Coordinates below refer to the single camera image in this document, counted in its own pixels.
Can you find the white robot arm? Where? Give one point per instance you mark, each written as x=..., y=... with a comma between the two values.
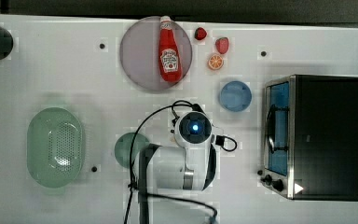
x=189, y=165

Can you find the silver black toaster oven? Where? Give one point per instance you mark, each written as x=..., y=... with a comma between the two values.
x=310, y=138

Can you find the red plush ketchup bottle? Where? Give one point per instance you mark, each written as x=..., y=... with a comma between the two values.
x=169, y=61

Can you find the orange slice toy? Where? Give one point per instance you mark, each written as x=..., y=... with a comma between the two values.
x=215, y=62

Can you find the green plastic mug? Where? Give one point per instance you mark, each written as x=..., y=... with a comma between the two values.
x=128, y=146

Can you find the grey round plate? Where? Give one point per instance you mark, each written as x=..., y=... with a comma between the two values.
x=139, y=55

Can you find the pink strawberry toy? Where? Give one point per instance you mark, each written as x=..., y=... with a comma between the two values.
x=222, y=45

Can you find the dark red strawberry toy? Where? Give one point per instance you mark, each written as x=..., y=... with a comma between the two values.
x=200, y=33

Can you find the green perforated colander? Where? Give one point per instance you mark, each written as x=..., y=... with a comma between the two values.
x=55, y=147

